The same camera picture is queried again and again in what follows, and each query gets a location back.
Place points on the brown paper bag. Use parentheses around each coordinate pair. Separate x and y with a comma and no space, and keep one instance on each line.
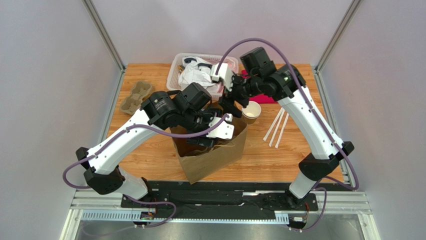
(199,162)

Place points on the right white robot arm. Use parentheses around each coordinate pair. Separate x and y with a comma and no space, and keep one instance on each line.
(287,87)

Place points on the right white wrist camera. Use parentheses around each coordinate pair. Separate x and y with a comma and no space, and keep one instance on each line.
(222,73)

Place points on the white plastic basket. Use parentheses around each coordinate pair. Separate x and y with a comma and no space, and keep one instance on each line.
(174,72)

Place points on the white cloth in basket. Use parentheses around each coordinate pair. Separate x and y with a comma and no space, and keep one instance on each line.
(195,76)

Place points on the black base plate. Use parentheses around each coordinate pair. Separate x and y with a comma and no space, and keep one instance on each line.
(214,200)

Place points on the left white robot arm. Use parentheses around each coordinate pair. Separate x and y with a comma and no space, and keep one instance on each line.
(175,113)

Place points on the paper coffee cup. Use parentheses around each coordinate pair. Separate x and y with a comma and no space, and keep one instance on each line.
(251,112)

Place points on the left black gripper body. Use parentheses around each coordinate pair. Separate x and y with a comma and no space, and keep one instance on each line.
(196,122)

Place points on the white wrapped straw left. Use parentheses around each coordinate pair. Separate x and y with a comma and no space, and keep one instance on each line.
(279,114)

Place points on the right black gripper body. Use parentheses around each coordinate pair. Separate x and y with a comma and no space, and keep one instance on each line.
(231,96)

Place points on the white wrapped straw right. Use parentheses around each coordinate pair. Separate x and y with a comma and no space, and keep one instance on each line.
(282,131)

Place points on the red folded cloth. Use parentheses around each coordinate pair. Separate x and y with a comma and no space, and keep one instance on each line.
(260,99)

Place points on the aluminium frame rail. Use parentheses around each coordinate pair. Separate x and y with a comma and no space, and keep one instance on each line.
(347,216)

